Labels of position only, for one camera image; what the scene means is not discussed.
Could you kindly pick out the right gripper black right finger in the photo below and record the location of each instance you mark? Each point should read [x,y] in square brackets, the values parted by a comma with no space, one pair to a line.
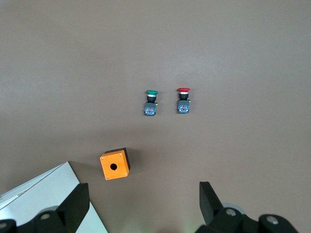
[218,221]

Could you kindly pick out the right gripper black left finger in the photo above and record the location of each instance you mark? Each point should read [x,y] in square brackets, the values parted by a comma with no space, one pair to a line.
[70,208]

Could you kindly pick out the red push button switch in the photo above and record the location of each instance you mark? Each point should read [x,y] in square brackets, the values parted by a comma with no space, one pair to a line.
[182,106]

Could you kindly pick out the white drawer cabinet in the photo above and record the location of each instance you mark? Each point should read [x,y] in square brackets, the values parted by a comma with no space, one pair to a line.
[48,191]

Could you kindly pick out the brown table cover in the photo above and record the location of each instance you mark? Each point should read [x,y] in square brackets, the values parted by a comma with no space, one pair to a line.
[155,48]

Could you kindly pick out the orange button enclosure box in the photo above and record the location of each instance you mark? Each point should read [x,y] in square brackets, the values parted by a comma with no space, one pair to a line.
[109,171]

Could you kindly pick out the green push button switch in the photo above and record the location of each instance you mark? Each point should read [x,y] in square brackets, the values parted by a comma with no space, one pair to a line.
[150,109]

